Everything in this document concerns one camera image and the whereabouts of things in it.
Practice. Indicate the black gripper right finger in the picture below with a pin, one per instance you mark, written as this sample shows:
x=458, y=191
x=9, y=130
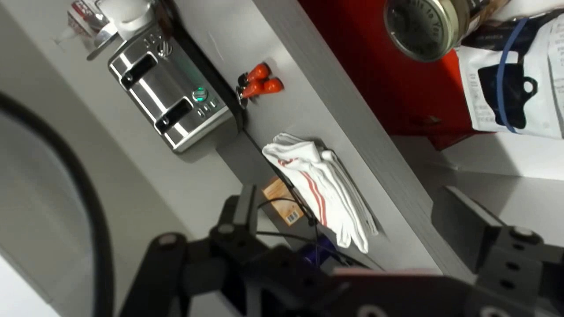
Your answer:
x=516, y=271

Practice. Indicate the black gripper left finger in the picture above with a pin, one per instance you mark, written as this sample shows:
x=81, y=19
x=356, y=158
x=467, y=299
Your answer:
x=234, y=253

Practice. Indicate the small orange box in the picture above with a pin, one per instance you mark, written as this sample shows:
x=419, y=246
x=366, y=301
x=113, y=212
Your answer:
x=282, y=204

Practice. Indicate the blue object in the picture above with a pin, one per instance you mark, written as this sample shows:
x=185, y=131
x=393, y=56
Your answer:
x=317, y=253

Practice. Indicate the white towel with red stripes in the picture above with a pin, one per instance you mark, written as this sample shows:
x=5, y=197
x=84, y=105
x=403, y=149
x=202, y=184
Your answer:
x=317, y=183

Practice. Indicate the stainless steel toaster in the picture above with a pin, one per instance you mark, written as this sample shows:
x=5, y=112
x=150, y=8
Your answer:
x=169, y=95

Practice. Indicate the white package with black print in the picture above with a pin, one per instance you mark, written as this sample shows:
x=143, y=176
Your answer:
x=529, y=89

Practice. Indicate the round tin can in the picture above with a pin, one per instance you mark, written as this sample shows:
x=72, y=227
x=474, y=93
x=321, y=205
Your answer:
x=425, y=28

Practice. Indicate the white utensil mug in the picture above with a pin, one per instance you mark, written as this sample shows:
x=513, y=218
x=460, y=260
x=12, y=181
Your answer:
x=125, y=15

